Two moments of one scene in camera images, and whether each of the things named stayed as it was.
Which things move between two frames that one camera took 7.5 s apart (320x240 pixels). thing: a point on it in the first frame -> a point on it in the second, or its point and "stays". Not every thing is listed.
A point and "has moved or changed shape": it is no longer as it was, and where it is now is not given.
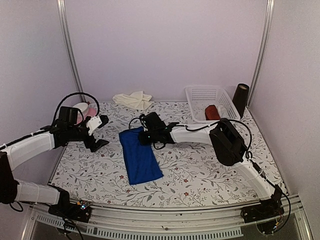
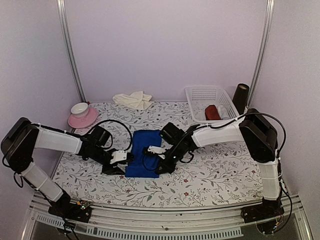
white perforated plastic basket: [199, 97] stays
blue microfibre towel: [141, 164] has moved or changed shape
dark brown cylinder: [240, 97] stays
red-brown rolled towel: [211, 113] stays
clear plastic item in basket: [223, 112] stays
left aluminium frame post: [69, 47] stays
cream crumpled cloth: [138, 100] stays
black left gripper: [101, 142] -> [111, 170]
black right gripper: [144, 140] -> [168, 167]
